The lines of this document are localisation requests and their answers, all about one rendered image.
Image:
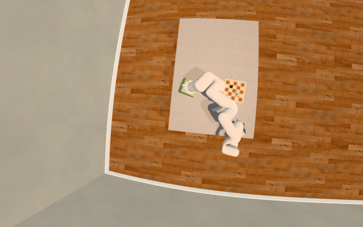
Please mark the orange and cream chessboard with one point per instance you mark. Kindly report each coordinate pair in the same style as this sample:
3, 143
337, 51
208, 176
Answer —
237, 86

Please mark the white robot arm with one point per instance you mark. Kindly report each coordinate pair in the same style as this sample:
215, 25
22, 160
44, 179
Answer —
215, 92

